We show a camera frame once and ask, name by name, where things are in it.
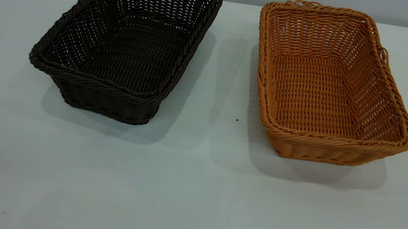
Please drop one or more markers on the black wicker basket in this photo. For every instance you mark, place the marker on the black wicker basket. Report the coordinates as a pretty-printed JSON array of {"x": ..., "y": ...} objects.
[{"x": 131, "y": 52}]

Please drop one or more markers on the orange wicker basket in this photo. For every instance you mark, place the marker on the orange wicker basket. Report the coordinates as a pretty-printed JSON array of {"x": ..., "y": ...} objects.
[{"x": 315, "y": 95}]

